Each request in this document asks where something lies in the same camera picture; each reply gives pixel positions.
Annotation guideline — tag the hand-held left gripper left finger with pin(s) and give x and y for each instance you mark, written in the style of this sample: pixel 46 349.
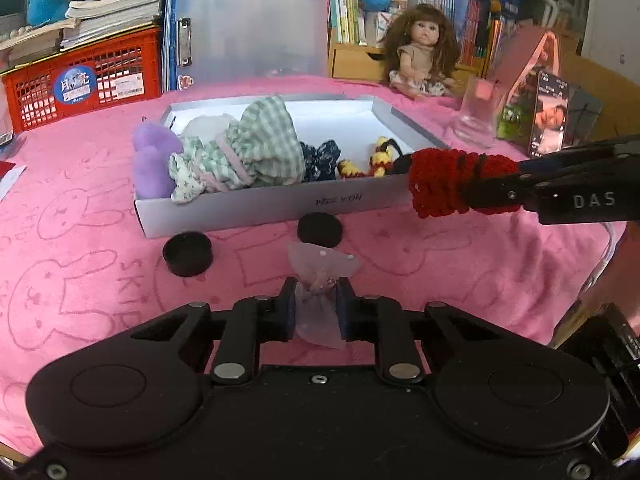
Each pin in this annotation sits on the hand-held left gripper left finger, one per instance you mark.
pixel 289 310

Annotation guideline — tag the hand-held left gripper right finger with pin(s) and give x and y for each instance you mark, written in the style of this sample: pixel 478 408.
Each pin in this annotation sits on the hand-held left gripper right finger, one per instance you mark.
pixel 346 310

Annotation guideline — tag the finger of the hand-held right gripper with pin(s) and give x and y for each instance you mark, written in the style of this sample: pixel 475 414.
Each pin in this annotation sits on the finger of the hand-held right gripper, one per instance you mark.
pixel 545 162
pixel 500 195

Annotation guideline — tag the translucent organza bow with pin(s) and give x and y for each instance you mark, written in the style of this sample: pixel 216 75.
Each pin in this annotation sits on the translucent organza bow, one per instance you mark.
pixel 320 265

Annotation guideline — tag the red knitted cloth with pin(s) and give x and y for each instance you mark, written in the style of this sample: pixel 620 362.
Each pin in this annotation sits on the red knitted cloth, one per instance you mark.
pixel 440 180

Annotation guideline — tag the dark blue floral cloth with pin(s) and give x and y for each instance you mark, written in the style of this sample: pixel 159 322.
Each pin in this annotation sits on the dark blue floral cloth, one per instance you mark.
pixel 320 160

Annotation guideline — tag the green floral checked doll dress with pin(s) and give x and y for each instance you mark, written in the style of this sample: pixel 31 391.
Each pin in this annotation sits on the green floral checked doll dress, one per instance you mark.
pixel 265 140

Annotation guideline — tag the white cardboard box tray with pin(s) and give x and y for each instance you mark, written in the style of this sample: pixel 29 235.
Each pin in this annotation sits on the white cardboard box tray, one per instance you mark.
pixel 340 125

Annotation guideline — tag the smartphone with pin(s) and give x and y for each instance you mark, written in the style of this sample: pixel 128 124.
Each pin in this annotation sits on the smartphone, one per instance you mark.
pixel 547 115

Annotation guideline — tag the small green ornament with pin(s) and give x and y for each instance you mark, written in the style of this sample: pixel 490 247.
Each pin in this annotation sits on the small green ornament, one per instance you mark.
pixel 512 122

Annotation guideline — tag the grey box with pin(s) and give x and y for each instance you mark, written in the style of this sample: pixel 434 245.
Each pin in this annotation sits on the grey box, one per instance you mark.
pixel 585 110

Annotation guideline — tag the clear drinking glass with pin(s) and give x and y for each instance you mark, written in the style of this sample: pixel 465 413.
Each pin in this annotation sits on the clear drinking glass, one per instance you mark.
pixel 475 125

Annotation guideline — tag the pink satin cloth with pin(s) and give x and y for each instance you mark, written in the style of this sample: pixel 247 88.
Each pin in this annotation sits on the pink satin cloth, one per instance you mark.
pixel 620 270

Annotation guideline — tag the black round cap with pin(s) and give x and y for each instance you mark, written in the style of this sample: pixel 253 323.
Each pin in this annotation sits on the black round cap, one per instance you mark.
pixel 320 230
pixel 187 255

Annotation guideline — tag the brown cardboard box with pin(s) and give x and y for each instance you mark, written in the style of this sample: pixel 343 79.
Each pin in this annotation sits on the brown cardboard box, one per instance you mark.
pixel 600 80

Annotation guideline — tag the pink gift bag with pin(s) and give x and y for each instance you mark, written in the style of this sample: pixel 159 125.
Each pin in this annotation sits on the pink gift bag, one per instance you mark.
pixel 520 55

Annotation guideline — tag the brown haired doll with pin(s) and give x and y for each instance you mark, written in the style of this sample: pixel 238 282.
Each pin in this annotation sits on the brown haired doll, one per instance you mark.
pixel 417 55

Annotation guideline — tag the row of blue spined books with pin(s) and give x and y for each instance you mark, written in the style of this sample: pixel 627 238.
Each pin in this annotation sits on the row of blue spined books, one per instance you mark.
pixel 450 10

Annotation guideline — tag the purple fluffy pompom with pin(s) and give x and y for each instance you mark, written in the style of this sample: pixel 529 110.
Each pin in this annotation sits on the purple fluffy pompom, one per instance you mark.
pixel 150 170

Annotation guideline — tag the wooden drawer box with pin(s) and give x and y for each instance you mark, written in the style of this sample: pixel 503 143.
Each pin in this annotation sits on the wooden drawer box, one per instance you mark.
pixel 350 62

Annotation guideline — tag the white fluffy ball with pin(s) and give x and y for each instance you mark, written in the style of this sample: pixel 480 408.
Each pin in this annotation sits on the white fluffy ball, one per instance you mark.
pixel 205 127

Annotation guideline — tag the pink printed blanket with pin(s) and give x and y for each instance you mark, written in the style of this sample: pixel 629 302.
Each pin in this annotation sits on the pink printed blanket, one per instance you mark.
pixel 100 220

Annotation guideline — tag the row of green spined books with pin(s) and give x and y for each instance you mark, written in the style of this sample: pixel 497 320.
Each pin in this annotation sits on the row of green spined books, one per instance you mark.
pixel 350 5

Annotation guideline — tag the translucent clipboard folder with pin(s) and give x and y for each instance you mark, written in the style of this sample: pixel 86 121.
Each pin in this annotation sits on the translucent clipboard folder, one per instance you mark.
pixel 250 35

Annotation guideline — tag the white board strip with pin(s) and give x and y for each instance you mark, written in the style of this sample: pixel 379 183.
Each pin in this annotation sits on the white board strip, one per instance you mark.
pixel 12 185

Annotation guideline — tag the red booklet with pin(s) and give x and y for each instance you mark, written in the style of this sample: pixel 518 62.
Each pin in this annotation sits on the red booklet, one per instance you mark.
pixel 6 169

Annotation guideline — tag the red plastic crate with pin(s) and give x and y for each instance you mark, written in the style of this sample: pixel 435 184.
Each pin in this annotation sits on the red plastic crate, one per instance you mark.
pixel 100 42

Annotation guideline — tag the small card box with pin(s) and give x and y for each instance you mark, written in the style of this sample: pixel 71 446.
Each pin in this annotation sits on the small card box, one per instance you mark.
pixel 5 138

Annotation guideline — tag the stack of books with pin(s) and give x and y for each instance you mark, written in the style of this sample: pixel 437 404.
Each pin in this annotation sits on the stack of books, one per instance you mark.
pixel 115 10

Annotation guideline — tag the white plastic pipe frame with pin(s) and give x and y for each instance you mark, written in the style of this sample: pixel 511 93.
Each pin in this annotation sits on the white plastic pipe frame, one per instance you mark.
pixel 546 7

